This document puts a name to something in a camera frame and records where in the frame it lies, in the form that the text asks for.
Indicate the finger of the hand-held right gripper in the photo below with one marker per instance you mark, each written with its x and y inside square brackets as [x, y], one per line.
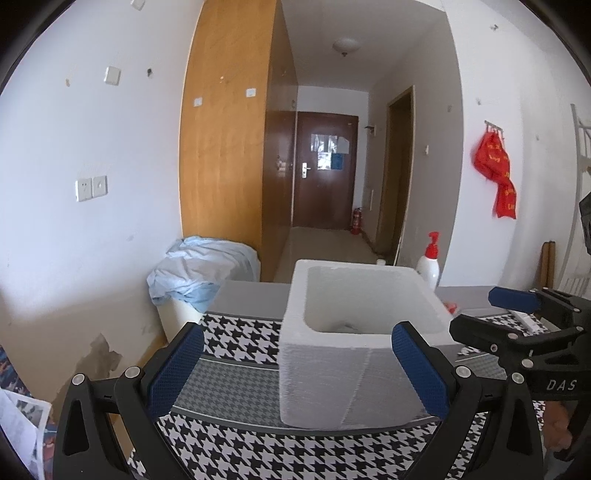
[515, 299]
[480, 332]

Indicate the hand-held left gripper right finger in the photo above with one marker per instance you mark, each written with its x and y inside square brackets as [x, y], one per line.
[420, 374]

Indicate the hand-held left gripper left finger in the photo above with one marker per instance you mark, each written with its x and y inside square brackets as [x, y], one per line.
[178, 369]

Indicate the white foam box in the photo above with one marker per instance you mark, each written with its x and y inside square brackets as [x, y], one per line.
[323, 383]

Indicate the person's right hand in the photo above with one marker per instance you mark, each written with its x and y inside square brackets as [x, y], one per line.
[556, 427]

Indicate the white remote control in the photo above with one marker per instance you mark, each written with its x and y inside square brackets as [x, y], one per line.
[528, 322]

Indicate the orange snack packet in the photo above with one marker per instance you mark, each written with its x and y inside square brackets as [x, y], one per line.
[451, 308]

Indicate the leaning wooden planks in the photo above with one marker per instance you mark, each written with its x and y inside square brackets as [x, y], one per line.
[548, 263]

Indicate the white lotion bottle red pump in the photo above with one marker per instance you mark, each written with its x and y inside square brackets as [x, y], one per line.
[429, 270]

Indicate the red printed bag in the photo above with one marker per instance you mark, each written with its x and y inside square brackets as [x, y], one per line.
[507, 201]
[490, 159]

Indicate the light blue bedsheet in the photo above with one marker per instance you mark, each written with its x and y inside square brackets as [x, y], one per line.
[203, 263]

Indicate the houndstooth tablecloth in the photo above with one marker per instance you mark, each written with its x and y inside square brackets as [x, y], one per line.
[258, 443]

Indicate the white metal bunk bed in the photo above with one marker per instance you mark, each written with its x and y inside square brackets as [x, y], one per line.
[576, 194]

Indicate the red fire extinguisher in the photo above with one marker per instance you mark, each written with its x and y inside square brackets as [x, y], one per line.
[357, 221]

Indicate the brown side doorway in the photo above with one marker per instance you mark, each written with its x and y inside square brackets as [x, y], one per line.
[395, 184]

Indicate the colourful floor mat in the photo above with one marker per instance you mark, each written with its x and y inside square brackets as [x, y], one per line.
[11, 371]

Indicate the newspaper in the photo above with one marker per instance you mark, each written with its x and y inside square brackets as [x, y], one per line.
[21, 429]

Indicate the dark brown entrance door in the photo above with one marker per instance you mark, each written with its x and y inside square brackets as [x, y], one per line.
[323, 198]

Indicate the wooden wardrobe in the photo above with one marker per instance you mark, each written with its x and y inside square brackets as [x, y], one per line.
[221, 161]

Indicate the blue door notice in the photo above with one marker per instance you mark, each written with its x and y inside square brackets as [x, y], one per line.
[337, 161]

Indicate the printed door poster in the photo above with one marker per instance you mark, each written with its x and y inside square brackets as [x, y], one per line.
[328, 144]

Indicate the round ceiling lamp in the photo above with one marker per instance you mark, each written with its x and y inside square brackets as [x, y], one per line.
[346, 46]

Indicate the metal wall hook rack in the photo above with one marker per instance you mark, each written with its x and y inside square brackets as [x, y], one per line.
[494, 125]

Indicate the white wall socket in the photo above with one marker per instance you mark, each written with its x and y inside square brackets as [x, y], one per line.
[99, 186]
[83, 189]

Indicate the small wall shelf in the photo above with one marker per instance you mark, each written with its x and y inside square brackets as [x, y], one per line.
[371, 129]

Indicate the white wall switch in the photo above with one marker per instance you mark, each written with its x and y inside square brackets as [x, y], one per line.
[137, 4]
[112, 76]

